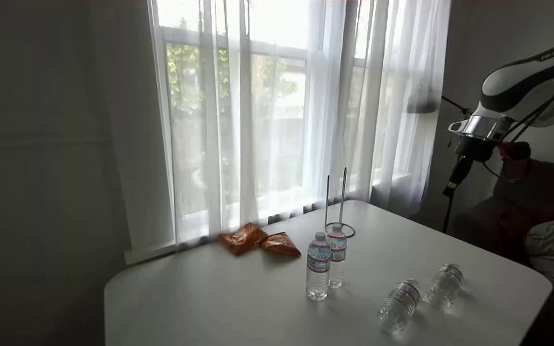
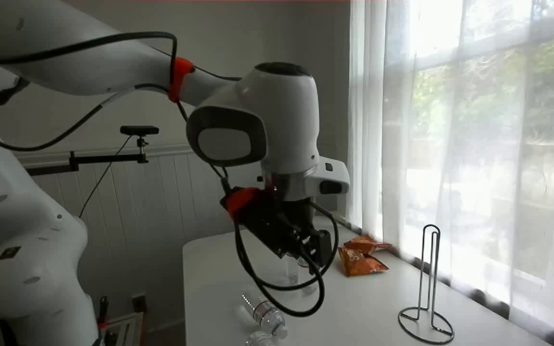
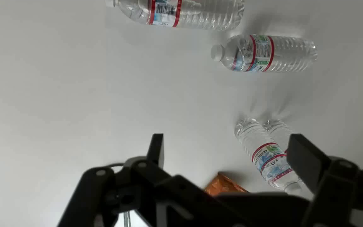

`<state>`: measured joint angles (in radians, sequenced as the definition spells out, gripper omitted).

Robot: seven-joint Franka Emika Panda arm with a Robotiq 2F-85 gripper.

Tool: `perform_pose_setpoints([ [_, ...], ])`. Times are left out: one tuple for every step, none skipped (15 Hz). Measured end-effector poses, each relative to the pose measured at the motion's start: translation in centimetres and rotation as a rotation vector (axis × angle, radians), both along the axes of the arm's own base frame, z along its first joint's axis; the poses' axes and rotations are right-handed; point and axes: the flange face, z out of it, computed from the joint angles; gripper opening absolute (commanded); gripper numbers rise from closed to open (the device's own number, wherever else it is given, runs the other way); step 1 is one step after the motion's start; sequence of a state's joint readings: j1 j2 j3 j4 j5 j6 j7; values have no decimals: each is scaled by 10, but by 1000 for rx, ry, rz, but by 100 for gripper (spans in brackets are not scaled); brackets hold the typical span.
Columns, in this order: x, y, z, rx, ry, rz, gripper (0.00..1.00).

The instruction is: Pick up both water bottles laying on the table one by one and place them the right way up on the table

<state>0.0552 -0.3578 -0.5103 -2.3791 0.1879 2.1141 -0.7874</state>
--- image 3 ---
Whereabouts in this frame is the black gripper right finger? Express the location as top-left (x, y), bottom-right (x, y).
top-left (286, 132), bottom-right (363, 227)

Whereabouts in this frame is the orange snack bag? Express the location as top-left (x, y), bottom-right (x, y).
top-left (202, 170), bottom-right (250, 199)

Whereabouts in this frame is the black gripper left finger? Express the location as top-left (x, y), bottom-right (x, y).
top-left (56, 132), bottom-right (233, 227)

